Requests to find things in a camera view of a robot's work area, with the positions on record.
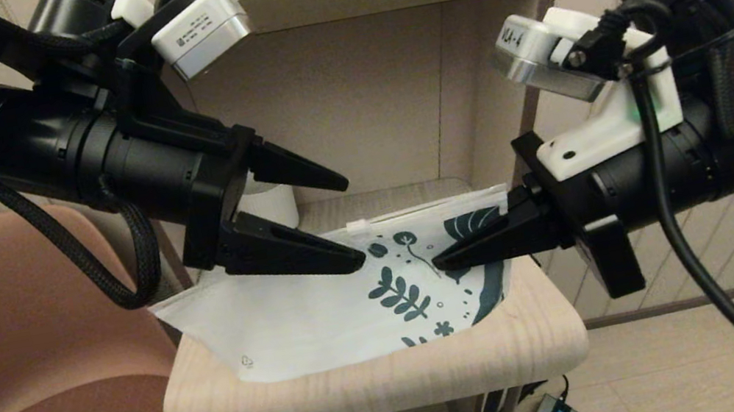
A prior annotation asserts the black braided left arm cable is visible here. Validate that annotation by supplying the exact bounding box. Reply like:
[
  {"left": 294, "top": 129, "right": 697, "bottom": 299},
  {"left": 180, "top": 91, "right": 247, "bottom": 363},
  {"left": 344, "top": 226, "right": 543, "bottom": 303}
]
[{"left": 0, "top": 0, "right": 175, "bottom": 333}]

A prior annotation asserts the black right camera cable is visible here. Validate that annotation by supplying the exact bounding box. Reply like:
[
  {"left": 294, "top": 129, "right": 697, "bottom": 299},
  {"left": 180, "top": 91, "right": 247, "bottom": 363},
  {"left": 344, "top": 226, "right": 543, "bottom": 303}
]
[{"left": 558, "top": 0, "right": 734, "bottom": 412}]

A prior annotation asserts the brown wall baseboard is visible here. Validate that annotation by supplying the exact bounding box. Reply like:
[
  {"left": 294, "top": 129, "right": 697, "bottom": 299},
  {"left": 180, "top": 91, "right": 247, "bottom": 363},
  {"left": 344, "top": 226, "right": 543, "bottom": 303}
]
[{"left": 582, "top": 281, "right": 734, "bottom": 333}]

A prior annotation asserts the thin black adapter cable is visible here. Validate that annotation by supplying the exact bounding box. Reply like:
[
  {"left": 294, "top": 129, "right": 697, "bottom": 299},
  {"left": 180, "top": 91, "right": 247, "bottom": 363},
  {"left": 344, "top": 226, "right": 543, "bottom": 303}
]
[{"left": 512, "top": 372, "right": 572, "bottom": 411}]

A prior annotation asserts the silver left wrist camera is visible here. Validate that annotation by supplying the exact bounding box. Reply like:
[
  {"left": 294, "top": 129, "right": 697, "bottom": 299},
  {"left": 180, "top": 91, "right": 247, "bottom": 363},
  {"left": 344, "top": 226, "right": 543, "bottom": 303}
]
[{"left": 145, "top": 0, "right": 259, "bottom": 86}]

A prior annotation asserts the white floral zipper pouch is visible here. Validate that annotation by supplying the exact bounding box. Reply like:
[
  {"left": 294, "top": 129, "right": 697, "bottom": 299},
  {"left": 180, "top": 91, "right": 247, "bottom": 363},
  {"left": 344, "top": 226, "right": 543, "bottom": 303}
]
[{"left": 138, "top": 183, "right": 533, "bottom": 401}]

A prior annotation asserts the white ribbed ceramic mug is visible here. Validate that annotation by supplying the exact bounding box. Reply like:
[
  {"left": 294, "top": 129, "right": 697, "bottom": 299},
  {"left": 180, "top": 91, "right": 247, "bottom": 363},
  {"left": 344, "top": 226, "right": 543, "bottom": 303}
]
[{"left": 235, "top": 166, "right": 302, "bottom": 236}]

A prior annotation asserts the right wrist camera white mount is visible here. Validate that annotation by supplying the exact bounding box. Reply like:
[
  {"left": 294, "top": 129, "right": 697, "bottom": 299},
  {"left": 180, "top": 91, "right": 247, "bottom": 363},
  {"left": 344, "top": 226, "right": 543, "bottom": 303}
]
[{"left": 483, "top": 0, "right": 692, "bottom": 190}]

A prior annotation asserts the beige wooden desk hutch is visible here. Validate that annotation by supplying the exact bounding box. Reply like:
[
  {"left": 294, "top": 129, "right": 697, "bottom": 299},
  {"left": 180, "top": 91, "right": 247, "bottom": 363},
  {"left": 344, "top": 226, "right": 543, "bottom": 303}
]
[{"left": 151, "top": 0, "right": 607, "bottom": 287}]

